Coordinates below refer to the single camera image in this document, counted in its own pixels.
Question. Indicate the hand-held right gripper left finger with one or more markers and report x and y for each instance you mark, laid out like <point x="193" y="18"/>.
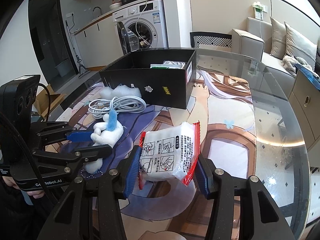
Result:
<point x="132" y="172"/>

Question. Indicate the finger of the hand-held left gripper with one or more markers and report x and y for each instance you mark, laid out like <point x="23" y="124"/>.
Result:
<point x="95" y="150"/>
<point x="80" y="136"/>

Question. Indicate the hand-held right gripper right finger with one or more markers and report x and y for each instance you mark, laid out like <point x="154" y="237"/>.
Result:
<point x="202" y="178"/>

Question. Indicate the white and blue plush toy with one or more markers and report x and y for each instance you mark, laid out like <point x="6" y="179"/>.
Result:
<point x="100" y="132"/>

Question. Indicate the red-edged white packet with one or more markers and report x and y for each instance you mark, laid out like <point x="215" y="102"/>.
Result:
<point x="167" y="150"/>

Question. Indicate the black cardboard box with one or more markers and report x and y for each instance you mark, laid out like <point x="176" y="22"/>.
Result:
<point x="150" y="90"/>

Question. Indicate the white medicine packet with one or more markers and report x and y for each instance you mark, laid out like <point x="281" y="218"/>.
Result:
<point x="160" y="66"/>

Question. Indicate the person's left hand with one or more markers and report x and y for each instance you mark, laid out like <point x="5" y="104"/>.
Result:
<point x="37" y="194"/>

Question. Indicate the printed table mat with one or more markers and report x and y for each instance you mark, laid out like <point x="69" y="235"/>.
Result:
<point x="225" y="142"/>

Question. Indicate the brown cardboard box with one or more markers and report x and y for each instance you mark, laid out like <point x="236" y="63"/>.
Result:
<point x="53" y="100"/>

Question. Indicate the white foam piece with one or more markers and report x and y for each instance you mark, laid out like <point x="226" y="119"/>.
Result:
<point x="120" y="91"/>

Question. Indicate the grey bin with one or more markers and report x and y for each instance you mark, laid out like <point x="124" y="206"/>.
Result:
<point x="63" y="68"/>

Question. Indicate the white kitchen cabinet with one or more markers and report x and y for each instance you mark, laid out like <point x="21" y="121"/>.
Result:
<point x="100" y="45"/>

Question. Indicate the dark glass door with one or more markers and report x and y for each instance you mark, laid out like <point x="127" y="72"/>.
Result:
<point x="47" y="35"/>

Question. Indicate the beige side cabinet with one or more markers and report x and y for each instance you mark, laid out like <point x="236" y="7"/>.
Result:
<point x="305" y="110"/>

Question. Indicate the dark kitchen faucet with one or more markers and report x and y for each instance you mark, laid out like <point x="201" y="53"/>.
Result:
<point x="100" y="11"/>

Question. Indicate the white bowl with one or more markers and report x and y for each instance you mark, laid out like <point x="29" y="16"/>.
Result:
<point x="115" y="5"/>

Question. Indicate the black patterned chair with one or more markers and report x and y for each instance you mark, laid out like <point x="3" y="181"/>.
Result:
<point x="210" y="41"/>

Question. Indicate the white washing machine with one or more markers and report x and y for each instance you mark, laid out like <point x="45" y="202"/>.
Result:
<point x="150" y="12"/>

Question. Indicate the beige sofa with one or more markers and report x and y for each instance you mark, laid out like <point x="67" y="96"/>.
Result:
<point x="247" y="42"/>

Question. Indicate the grey fuzzy cloth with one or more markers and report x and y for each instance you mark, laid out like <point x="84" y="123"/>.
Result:
<point x="290" y="63"/>

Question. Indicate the beige cushion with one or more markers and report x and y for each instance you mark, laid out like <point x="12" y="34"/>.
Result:
<point x="277" y="37"/>

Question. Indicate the black jacket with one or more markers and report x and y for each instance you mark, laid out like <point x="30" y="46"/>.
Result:
<point x="318" y="62"/>

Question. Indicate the grey cushion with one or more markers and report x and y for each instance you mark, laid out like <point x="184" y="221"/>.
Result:
<point x="300" y="45"/>

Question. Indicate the white wall socket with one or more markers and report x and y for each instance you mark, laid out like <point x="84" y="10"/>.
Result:
<point x="69" y="14"/>

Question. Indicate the white wall intercom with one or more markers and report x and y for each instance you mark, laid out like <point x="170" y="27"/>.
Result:
<point x="258" y="11"/>

